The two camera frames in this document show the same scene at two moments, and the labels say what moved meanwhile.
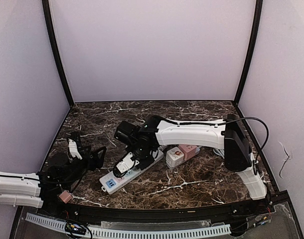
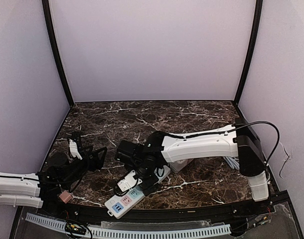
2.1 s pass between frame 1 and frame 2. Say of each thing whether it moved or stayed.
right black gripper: moved
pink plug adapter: stayed
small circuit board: stayed
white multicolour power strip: moved
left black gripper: stayed
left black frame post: stayed
